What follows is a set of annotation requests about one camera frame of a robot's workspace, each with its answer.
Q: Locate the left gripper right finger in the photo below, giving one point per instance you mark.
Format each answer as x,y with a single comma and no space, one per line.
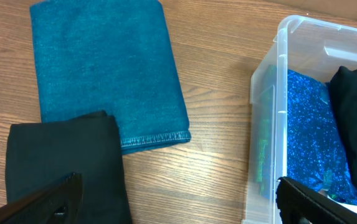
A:
299,204

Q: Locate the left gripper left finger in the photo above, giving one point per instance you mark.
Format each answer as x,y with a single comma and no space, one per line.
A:
57,203

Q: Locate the blue sequin fabric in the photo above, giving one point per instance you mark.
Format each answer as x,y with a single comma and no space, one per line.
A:
315,155

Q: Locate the blue terry towel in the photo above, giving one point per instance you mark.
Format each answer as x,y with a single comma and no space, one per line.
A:
110,55

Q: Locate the clear plastic container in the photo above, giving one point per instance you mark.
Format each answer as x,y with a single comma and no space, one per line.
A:
310,47

